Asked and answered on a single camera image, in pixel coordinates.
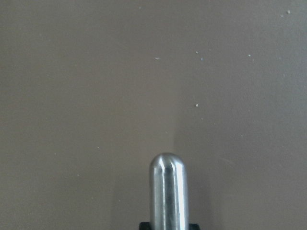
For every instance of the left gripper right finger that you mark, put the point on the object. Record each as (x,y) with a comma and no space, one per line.
(194,226)

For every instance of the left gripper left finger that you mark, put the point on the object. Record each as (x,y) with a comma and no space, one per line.
(144,226)

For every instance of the steel muddler black tip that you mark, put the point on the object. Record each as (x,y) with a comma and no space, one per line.
(169,208)

